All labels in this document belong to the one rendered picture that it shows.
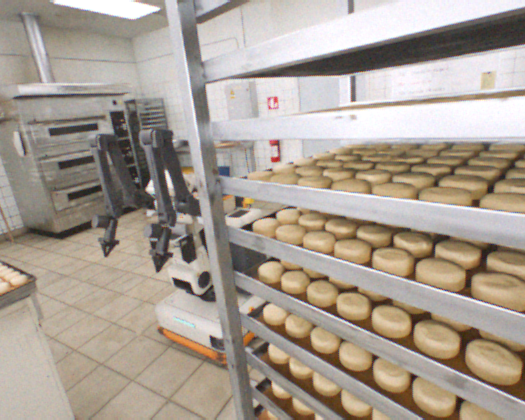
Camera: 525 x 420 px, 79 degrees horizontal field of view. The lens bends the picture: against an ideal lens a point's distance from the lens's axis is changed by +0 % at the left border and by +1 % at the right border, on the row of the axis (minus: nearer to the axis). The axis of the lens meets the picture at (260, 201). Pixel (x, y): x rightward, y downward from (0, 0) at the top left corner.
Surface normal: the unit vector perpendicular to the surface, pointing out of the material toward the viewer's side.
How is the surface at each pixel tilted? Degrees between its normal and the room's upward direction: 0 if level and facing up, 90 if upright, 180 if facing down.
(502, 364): 0
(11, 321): 90
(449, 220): 90
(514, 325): 90
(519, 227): 90
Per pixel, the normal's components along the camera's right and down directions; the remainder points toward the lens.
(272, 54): -0.71, 0.27
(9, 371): 0.83, 0.07
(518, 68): -0.50, 0.30
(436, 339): -0.11, -0.95
